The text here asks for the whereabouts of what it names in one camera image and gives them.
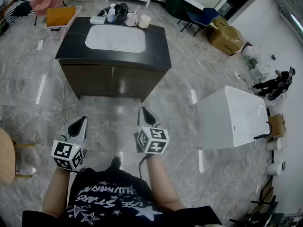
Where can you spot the white bathtub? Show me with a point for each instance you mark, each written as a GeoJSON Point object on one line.
{"type": "Point", "coordinates": [225, 124]}

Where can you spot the person's left forearm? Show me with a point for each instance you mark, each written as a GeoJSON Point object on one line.
{"type": "Point", "coordinates": [56, 193]}

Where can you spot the white power strip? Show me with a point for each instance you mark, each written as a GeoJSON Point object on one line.
{"type": "Point", "coordinates": [40, 45]}

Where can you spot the black white striped sofa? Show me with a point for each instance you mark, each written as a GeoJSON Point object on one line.
{"type": "Point", "coordinates": [20, 8]}

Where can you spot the person's black printed shirt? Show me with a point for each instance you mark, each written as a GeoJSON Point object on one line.
{"type": "Point", "coordinates": [111, 197]}

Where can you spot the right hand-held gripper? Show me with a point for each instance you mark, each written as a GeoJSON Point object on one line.
{"type": "Point", "coordinates": [152, 138]}

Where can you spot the dark vanity cabinet black top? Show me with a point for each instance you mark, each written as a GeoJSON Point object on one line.
{"type": "Point", "coordinates": [99, 79]}

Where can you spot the blue chair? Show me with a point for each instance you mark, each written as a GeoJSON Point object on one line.
{"type": "Point", "coordinates": [206, 16]}

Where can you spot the white mug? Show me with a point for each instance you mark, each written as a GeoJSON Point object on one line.
{"type": "Point", "coordinates": [130, 20]}

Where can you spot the white storage bin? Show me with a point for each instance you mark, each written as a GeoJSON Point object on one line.
{"type": "Point", "coordinates": [56, 31]}

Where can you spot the large cardboard box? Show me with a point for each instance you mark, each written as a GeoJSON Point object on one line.
{"type": "Point", "coordinates": [225, 39]}

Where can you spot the orange cushion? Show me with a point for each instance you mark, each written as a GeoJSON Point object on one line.
{"type": "Point", "coordinates": [60, 16]}

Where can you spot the person's right forearm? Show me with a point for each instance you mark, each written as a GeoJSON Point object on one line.
{"type": "Point", "coordinates": [161, 185]}

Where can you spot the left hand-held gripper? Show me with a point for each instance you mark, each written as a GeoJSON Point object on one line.
{"type": "Point", "coordinates": [71, 141]}

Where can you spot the black faucet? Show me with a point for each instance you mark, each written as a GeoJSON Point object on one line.
{"type": "Point", "coordinates": [123, 11]}

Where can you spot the cream mug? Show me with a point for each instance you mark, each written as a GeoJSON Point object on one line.
{"type": "Point", "coordinates": [144, 22]}

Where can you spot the pale soap dish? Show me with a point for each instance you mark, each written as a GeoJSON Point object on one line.
{"type": "Point", "coordinates": [97, 20]}

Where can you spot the white spray bottle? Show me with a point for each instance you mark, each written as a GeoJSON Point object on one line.
{"type": "Point", "coordinates": [111, 14]}

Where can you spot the white toothbrush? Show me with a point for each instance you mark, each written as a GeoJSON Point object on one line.
{"type": "Point", "coordinates": [136, 9]}

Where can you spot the person's black-clad leg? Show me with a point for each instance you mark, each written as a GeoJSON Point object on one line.
{"type": "Point", "coordinates": [116, 162]}

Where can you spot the dark green round table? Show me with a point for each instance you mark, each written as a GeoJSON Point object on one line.
{"type": "Point", "coordinates": [177, 3]}

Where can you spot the round wooden table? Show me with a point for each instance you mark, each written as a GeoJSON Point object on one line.
{"type": "Point", "coordinates": [6, 155]}

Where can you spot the small cardboard box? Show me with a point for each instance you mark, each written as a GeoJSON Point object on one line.
{"type": "Point", "coordinates": [276, 125]}

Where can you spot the white sink basin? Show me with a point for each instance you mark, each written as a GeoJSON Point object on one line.
{"type": "Point", "coordinates": [116, 38]}

